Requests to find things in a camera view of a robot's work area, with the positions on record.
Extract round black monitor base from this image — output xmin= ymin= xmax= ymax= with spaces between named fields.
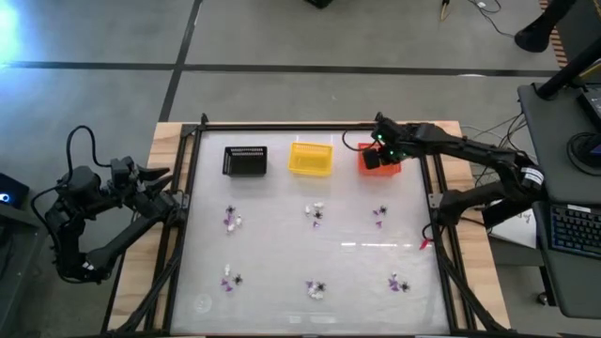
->
xmin=565 ymin=131 xmax=601 ymax=171

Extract black desk leg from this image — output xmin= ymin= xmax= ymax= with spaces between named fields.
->
xmin=482 ymin=199 xmax=522 ymax=229

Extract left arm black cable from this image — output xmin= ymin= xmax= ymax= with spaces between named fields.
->
xmin=30 ymin=125 xmax=114 ymax=283

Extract white charger cable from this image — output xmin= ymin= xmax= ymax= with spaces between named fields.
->
xmin=467 ymin=0 xmax=516 ymax=38

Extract black box with blue light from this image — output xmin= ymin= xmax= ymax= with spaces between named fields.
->
xmin=0 ymin=172 xmax=31 ymax=211

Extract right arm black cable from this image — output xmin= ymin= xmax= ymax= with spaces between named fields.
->
xmin=341 ymin=129 xmax=377 ymax=154

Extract black backlit keyboard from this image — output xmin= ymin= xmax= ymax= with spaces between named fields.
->
xmin=547 ymin=202 xmax=601 ymax=261

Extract orange plastic basket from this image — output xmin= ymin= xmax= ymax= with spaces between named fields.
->
xmin=357 ymin=142 xmax=403 ymax=178

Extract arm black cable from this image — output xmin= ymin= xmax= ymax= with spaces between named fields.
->
xmin=30 ymin=125 xmax=114 ymax=283
xmin=341 ymin=129 xmax=377 ymax=154

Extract white paper sheet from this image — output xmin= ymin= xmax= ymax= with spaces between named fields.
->
xmin=490 ymin=208 xmax=540 ymax=250

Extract black diagonal stand pole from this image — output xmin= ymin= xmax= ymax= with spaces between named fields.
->
xmin=534 ymin=37 xmax=601 ymax=101

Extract yellow plastic basket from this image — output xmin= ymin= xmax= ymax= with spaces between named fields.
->
xmin=287 ymin=142 xmax=334 ymax=178

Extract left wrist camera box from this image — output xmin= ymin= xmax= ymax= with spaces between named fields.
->
xmin=111 ymin=156 xmax=137 ymax=178

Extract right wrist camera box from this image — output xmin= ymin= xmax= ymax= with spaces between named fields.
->
xmin=361 ymin=147 xmax=382 ymax=172

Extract black metal table frame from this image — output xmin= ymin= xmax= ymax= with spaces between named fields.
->
xmin=100 ymin=120 xmax=511 ymax=337

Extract black floor cable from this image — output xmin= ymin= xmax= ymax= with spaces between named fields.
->
xmin=462 ymin=122 xmax=536 ymax=161
xmin=497 ymin=111 xmax=530 ymax=151

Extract grey side table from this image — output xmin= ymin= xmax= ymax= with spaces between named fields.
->
xmin=0 ymin=206 xmax=77 ymax=338

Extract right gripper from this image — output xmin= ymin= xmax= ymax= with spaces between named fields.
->
xmin=373 ymin=115 xmax=426 ymax=164

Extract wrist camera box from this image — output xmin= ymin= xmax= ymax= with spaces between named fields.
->
xmin=111 ymin=156 xmax=137 ymax=178
xmin=361 ymin=147 xmax=382 ymax=172

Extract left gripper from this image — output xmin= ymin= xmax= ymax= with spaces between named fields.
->
xmin=108 ymin=166 xmax=174 ymax=198

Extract person's foot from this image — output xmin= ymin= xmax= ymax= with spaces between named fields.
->
xmin=514 ymin=0 xmax=578 ymax=54

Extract black laptop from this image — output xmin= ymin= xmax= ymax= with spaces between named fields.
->
xmin=576 ymin=84 xmax=601 ymax=129

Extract red striped mat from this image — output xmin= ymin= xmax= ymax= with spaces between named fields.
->
xmin=539 ymin=0 xmax=570 ymax=70

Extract dark grey desk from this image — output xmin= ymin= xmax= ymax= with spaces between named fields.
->
xmin=516 ymin=82 xmax=601 ymax=320

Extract black plastic basket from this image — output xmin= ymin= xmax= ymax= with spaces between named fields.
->
xmin=222 ymin=145 xmax=269 ymax=178

